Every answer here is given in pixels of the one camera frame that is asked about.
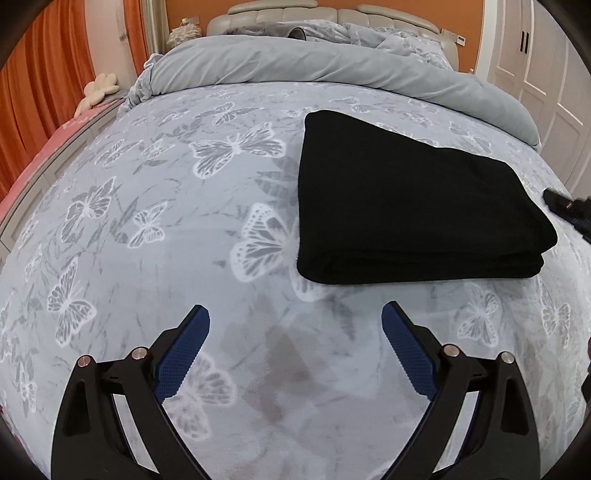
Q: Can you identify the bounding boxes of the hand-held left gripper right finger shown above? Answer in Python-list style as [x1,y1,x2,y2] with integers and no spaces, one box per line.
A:
[381,300,542,480]

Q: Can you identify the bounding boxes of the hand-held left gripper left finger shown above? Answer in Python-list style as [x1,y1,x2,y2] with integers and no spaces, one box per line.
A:
[51,304,212,480]

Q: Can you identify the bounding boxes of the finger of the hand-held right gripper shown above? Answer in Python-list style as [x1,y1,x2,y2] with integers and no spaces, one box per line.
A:
[542,187,591,241]

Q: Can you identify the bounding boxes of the black pants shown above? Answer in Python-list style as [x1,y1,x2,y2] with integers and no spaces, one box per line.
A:
[296,110,558,285]

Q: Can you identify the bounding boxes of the butterfly print bed blanket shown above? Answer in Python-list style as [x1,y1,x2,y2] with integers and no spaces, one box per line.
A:
[0,80,591,480]

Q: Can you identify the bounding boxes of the white wardrobe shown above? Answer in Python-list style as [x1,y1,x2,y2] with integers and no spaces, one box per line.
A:
[485,0,591,199]

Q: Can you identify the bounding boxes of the white window bench cabinet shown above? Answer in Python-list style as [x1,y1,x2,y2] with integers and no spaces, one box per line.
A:
[0,99,125,252]

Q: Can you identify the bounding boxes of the pink bench cushion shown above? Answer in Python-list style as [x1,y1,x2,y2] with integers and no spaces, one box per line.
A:
[0,90,127,213]

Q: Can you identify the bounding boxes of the flower shaped cushion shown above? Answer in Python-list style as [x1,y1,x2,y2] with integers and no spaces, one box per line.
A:
[76,71,122,114]

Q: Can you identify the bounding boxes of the orange curtain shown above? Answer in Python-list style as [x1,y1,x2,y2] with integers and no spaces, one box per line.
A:
[0,0,134,204]

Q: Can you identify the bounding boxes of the grey duvet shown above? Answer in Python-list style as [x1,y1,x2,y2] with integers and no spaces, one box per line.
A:
[117,21,543,151]

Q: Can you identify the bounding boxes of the white plush toy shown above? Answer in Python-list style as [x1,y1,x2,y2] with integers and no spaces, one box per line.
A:
[168,23,201,47]

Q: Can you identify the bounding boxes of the beige padded headboard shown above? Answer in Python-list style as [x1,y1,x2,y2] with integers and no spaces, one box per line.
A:
[205,4,460,72]

